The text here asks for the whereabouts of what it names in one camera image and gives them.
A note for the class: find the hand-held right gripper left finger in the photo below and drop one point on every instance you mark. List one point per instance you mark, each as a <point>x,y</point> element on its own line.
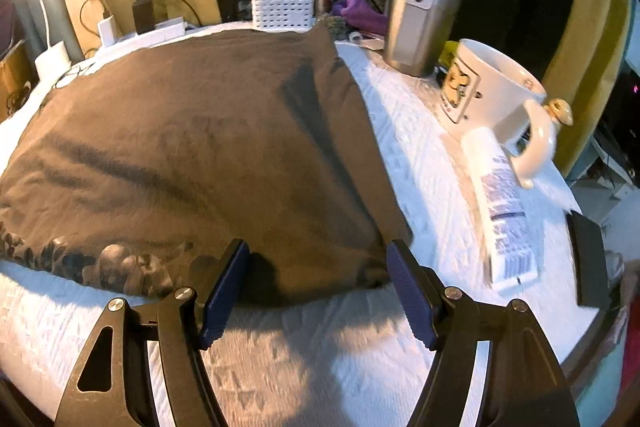
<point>225,292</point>

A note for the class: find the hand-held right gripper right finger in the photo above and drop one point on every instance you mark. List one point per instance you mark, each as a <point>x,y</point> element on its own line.
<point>410,292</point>

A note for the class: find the dark brown t-shirt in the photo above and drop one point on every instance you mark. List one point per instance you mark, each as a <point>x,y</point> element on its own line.
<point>200,132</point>

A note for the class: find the white printed tube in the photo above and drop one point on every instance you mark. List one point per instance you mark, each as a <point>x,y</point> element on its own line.
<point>505,217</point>

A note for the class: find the white paper sheet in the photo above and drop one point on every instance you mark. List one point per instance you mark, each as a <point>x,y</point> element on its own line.
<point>557,189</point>

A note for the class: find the black flat case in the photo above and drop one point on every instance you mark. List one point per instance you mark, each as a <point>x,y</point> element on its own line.
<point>592,257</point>

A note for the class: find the white printed mug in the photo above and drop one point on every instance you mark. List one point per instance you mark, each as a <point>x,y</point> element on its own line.
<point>485,87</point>

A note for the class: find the white power strip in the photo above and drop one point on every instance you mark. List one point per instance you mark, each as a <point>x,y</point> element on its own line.
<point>165,29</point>

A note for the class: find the steel tumbler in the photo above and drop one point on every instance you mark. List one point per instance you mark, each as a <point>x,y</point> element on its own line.
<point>420,17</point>

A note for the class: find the purple cloth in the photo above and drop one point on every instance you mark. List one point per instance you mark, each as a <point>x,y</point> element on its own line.
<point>360,12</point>

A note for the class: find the white charger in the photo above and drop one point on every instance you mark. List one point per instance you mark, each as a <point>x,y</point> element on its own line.
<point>107,29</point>

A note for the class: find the white desk lamp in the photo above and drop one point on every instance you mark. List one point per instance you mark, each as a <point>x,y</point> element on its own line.
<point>50,62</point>

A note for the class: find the black charger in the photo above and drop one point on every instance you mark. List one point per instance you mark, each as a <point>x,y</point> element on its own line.
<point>143,14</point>

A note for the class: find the brown cardboard box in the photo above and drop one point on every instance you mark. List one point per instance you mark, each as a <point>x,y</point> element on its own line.
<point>12,72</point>

